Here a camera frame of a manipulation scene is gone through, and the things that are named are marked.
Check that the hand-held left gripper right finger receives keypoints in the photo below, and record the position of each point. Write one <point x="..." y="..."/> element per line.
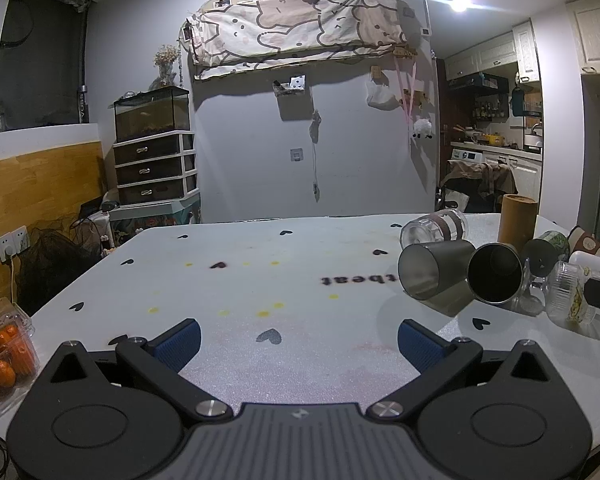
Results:
<point x="419" y="345"/>

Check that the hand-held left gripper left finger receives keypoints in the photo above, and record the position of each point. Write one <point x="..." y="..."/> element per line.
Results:
<point x="180" y="345"/>

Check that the clear plastic cup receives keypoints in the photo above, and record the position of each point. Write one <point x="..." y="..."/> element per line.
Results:
<point x="570" y="295"/>

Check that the white brown paper cup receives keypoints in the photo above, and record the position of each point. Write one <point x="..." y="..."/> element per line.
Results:
<point x="587" y="250"/>

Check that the green printed cup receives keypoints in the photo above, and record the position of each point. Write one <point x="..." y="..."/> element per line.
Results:
<point x="547" y="252"/>

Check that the grey metal cup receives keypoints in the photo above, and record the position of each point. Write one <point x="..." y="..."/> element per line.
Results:
<point x="437" y="267"/>

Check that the black metal cup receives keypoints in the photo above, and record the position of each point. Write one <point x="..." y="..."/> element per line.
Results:
<point x="495" y="272"/>

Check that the brown bamboo cylinder cup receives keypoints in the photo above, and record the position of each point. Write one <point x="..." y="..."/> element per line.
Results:
<point x="516" y="220"/>

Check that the clear glass mug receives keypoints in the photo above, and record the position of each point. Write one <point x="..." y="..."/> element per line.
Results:
<point x="532" y="292"/>

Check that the heart-print white table cover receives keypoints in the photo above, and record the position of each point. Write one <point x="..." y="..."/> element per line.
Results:
<point x="260" y="280"/>

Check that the clear glass jar brown band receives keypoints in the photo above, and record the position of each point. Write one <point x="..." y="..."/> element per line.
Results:
<point x="432" y="227"/>

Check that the painted low cabinet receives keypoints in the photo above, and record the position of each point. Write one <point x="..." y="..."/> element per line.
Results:
<point x="155" y="217"/>

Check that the black mesh bag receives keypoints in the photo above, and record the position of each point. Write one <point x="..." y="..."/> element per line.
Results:
<point x="55" y="265"/>

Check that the chair with clothes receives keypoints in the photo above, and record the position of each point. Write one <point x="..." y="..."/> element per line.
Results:
<point x="480" y="185"/>

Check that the clear box of oranges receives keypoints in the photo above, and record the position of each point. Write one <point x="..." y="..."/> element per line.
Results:
<point x="2" y="355"/>

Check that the plastic drawer unit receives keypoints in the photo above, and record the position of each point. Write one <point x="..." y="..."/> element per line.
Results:
<point x="155" y="167"/>

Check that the yellow cooking pot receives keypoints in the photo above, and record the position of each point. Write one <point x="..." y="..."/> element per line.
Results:
<point x="494" y="139"/>

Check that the white washing machine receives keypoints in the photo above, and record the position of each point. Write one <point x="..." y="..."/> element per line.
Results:
<point x="467" y="156"/>

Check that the white plush toy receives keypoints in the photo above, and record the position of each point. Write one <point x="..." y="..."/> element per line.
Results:
<point x="422" y="128"/>

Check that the glass fish tank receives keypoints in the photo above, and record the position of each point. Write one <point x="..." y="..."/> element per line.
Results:
<point x="150" y="115"/>

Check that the black range hood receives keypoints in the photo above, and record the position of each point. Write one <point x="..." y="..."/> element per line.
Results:
<point x="480" y="82"/>

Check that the white hanging bag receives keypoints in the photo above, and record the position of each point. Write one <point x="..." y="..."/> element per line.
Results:
<point x="381" y="95"/>

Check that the pink hanging ribbon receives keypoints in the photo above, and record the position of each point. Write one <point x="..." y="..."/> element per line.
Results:
<point x="405" y="90"/>

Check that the tall white cabinet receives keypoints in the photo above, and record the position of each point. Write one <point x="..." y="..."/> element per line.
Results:
<point x="595" y="32"/>

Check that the dried flower bouquet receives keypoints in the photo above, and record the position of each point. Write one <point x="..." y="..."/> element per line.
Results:
<point x="166" y="60"/>

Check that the dark window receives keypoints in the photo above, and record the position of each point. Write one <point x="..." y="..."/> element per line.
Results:
<point x="40" y="60"/>

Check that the round ceiling light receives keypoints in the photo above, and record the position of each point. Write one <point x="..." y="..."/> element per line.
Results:
<point x="460" y="3"/>

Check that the printed blanket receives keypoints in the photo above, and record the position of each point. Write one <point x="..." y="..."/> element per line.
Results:
<point x="290" y="25"/>

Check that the white wall power outlet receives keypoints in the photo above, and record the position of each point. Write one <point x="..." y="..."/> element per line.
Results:
<point x="12" y="242"/>

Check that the square wall hook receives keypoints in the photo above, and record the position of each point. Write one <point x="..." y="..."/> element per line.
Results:
<point x="296" y="155"/>

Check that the white kitchen wall cabinet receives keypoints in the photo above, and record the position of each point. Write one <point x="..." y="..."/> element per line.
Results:
<point x="495" y="52"/>

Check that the small wall shelf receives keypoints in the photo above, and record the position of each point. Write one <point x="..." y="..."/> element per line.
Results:
<point x="290" y="86"/>

